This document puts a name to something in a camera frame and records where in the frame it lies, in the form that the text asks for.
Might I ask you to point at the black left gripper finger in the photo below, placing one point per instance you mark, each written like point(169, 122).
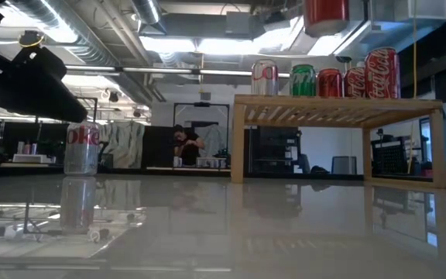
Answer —
point(41, 102)

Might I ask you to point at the silver Diet Coke can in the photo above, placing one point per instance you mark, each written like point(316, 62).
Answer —
point(265, 79)
point(81, 155)

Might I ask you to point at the green Sprite can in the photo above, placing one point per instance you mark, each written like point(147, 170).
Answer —
point(302, 81)

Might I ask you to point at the red Coke Zero can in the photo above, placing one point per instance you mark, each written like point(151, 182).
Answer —
point(325, 15)
point(330, 83)

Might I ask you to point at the red Star Wars Coca-Cola can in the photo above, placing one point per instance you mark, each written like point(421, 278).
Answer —
point(381, 73)

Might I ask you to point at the silver duct elbow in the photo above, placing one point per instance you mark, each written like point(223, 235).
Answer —
point(147, 9)

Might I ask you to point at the wooden slatted shelf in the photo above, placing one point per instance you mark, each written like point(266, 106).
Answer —
point(323, 102)

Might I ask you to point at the white flat box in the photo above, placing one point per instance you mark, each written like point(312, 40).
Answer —
point(33, 158)

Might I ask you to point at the white teal patterned cloth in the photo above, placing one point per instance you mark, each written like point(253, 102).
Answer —
point(124, 145)

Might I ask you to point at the long ceiling light tube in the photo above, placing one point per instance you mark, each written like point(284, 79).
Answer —
point(157, 71)

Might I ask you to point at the black partition panel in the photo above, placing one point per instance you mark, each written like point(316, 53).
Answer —
point(157, 147)

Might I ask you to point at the white cup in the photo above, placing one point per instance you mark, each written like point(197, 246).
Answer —
point(177, 161)

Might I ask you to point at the person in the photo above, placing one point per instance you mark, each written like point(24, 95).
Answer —
point(188, 147)

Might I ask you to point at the black equipment cabinet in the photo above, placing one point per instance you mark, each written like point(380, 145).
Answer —
point(273, 149)

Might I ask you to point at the grey trash bin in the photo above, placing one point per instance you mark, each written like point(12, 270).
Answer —
point(344, 164)

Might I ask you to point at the black perforated rack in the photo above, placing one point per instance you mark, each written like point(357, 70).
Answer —
point(391, 159)

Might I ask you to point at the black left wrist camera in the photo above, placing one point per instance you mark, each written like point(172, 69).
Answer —
point(39, 64)

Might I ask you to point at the long silver ventilation duct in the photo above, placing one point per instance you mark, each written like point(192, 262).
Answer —
point(72, 23)

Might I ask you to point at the black gantry frame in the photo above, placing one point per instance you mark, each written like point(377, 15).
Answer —
point(201, 104)

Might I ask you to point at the black aluminium table frame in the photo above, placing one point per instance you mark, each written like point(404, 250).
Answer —
point(343, 177)

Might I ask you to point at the rectangular silver air duct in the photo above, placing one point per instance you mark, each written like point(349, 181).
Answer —
point(385, 38)

